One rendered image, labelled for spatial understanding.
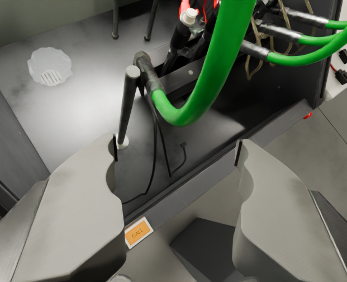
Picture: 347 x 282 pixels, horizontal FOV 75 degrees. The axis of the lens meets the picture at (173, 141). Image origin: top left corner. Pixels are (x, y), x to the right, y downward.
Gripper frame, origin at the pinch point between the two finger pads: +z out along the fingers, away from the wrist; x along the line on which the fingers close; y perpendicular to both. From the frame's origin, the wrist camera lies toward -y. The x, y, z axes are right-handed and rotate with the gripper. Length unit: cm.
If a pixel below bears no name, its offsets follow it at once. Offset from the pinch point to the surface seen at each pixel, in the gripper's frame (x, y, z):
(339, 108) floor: 147, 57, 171
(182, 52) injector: 1.5, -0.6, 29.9
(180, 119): 0.3, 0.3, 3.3
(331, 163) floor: 131, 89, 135
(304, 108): 35, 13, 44
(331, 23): 27.6, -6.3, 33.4
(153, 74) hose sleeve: -2.3, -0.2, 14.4
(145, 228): -3.6, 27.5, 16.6
